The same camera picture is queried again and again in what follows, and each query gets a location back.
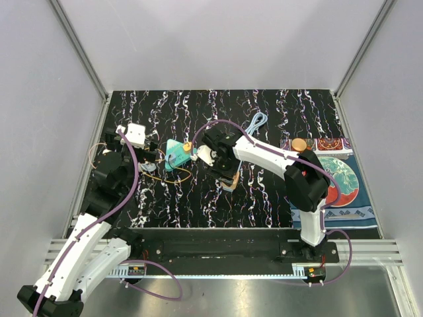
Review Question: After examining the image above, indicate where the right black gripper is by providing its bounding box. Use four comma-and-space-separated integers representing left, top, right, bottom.
206, 155, 241, 188

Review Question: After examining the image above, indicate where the blue cube charger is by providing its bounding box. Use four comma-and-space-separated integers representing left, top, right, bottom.
167, 154, 176, 165

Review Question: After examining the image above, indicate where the teal triangular power strip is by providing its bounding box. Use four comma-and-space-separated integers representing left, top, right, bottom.
165, 139, 191, 172

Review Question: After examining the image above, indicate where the yellow cube charger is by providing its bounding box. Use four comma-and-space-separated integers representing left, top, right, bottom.
182, 141, 192, 155

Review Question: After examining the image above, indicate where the pink charging cable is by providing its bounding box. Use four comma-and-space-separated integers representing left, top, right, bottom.
88, 141, 108, 171

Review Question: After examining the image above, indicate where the wooden cube charger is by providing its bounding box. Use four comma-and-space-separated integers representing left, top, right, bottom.
229, 172, 240, 192

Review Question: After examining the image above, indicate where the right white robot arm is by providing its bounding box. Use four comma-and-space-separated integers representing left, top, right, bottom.
195, 127, 331, 262

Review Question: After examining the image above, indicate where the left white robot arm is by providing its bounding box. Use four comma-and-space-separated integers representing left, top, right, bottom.
17, 137, 157, 316

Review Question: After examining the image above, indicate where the orange cup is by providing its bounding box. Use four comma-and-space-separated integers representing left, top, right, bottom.
291, 138, 307, 152

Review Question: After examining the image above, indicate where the red and green plate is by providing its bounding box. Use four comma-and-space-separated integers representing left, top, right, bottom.
319, 157, 360, 207

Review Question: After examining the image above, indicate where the blue placemat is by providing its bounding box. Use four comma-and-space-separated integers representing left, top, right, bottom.
280, 145, 377, 229

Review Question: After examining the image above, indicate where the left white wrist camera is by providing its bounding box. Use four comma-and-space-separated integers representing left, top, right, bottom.
116, 123, 146, 149

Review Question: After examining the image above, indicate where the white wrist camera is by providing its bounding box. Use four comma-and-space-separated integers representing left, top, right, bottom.
116, 123, 146, 149
190, 145, 216, 166

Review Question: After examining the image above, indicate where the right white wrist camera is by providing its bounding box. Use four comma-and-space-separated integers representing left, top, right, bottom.
190, 145, 216, 166

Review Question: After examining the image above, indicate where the orange charging cable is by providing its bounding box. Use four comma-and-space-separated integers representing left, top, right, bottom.
145, 148, 193, 184

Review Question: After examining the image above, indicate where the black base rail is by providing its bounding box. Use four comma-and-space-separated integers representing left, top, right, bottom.
64, 227, 381, 265

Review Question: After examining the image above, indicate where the left aluminium post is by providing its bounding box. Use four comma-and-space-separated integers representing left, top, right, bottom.
48, 0, 108, 100

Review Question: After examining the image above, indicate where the aluminium post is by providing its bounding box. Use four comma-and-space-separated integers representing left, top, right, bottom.
334, 0, 397, 98
48, 0, 108, 100

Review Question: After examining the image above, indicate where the right aluminium post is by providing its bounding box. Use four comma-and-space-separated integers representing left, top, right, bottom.
334, 0, 397, 98

